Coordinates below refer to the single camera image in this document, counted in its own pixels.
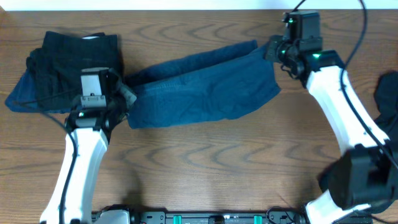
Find blue denim shorts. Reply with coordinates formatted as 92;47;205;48
125;40;280;129

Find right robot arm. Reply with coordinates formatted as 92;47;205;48
265;35;397;223

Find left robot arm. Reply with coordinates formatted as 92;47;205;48
40;67;137;223

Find folded black shorts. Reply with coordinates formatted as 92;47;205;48
26;31;123;111

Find folded navy shorts underneath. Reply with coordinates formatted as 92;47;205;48
4;66;77;114

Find black garment at right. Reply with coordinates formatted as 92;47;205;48
318;70;397;214

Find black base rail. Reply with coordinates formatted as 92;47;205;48
93;210;374;224

